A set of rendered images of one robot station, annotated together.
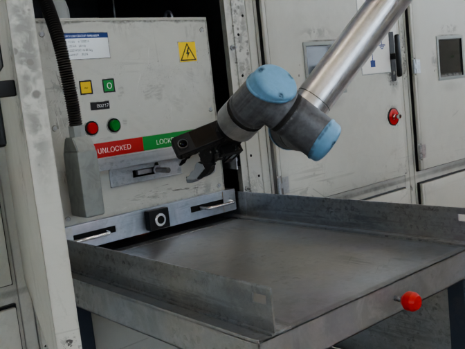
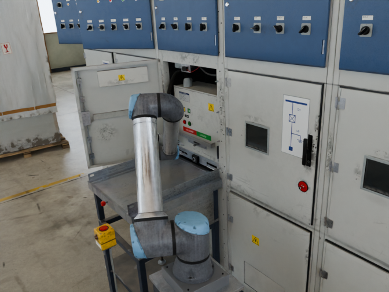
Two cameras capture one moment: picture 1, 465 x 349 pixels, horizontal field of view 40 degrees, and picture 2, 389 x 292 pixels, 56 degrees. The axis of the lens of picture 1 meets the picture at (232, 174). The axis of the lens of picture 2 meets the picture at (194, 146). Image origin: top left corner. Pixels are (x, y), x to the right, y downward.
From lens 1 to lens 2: 2.88 m
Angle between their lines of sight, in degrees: 90
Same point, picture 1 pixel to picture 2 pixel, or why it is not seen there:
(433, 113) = (347, 207)
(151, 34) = (200, 98)
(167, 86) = (204, 117)
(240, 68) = (220, 121)
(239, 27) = (221, 104)
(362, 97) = (279, 163)
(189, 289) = (114, 170)
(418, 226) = not seen: hidden behind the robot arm
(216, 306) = (106, 174)
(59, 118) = not seen: hidden behind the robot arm
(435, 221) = not seen: hidden behind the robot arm
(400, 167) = (304, 218)
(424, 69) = (343, 172)
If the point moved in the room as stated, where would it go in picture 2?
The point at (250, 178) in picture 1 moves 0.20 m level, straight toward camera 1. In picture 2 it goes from (221, 165) to (190, 165)
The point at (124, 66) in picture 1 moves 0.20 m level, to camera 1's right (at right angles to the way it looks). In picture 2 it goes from (193, 106) to (191, 114)
